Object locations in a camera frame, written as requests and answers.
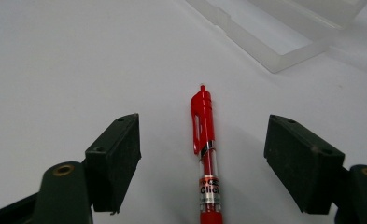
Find red retractable pen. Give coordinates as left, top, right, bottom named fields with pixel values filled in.
left=190, top=83, right=224, bottom=224

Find translucent plastic box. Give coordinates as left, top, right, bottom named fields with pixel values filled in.
left=185, top=0, right=367, bottom=75

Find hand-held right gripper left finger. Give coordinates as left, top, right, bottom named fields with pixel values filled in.
left=84, top=113, right=142, bottom=216

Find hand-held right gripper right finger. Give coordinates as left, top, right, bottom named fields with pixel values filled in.
left=263, top=114, right=346, bottom=216

